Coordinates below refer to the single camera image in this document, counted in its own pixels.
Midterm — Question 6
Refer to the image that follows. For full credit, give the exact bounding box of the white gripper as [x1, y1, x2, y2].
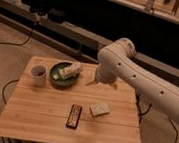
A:
[85, 67, 117, 89]

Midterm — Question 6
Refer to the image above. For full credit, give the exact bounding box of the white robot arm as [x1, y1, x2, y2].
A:
[94, 38, 179, 125]

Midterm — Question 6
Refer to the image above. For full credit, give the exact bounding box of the beige rectangular sponge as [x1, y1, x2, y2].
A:
[90, 102, 110, 117]

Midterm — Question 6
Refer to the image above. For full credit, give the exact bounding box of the green round plate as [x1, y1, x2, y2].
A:
[49, 62, 83, 88]

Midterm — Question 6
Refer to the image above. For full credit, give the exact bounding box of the dark rectangular chocolate bar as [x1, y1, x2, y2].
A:
[66, 104, 82, 129]

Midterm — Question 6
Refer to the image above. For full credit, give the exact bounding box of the wooden slatted table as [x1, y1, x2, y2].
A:
[0, 57, 141, 143]

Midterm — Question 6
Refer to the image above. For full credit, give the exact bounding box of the white ceramic mug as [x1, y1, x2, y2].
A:
[30, 65, 47, 87]

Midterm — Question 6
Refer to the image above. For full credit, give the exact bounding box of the dark box on ledge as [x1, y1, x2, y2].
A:
[48, 9, 66, 23]

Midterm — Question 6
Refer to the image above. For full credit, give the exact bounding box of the black cable under table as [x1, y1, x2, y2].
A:
[0, 76, 21, 106]

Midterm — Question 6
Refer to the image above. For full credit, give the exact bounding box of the black floor cable left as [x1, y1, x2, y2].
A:
[0, 18, 35, 53]

